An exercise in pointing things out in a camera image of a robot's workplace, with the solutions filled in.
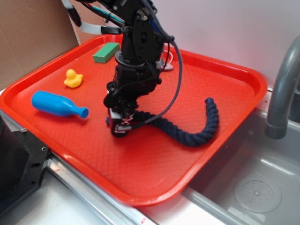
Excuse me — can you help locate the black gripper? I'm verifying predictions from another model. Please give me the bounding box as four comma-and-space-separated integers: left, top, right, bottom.
104, 62, 161, 138

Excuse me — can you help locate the dark blue twisted rope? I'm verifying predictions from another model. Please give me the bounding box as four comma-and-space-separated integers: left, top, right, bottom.
105, 97, 220, 148

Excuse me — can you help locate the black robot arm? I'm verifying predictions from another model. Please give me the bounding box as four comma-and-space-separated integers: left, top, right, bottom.
62, 0, 171, 138

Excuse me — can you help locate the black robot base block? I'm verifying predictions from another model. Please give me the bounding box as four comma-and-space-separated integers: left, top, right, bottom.
0, 118, 49, 218

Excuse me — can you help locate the red plastic tray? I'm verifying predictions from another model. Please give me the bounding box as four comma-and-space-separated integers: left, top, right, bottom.
0, 35, 267, 206

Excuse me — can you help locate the yellow rubber duck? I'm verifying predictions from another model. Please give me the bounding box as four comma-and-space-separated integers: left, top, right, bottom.
64, 69, 83, 88

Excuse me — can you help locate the green rectangular block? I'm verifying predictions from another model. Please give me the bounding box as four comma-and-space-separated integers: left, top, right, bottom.
93, 42, 120, 63

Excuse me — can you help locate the blue plastic toy bottle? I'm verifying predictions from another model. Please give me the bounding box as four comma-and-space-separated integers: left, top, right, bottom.
31, 91, 89, 119

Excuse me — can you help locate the brown cardboard panel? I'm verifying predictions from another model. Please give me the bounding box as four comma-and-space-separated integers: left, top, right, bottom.
0, 0, 95, 90

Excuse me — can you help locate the grey toy sink basin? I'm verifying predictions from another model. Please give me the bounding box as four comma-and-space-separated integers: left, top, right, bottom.
183, 110, 300, 225

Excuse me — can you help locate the grey toy faucet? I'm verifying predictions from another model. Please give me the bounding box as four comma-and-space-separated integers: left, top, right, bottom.
265, 37, 300, 139

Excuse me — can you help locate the grey camera cable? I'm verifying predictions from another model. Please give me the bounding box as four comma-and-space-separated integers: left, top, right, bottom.
118, 14, 184, 132

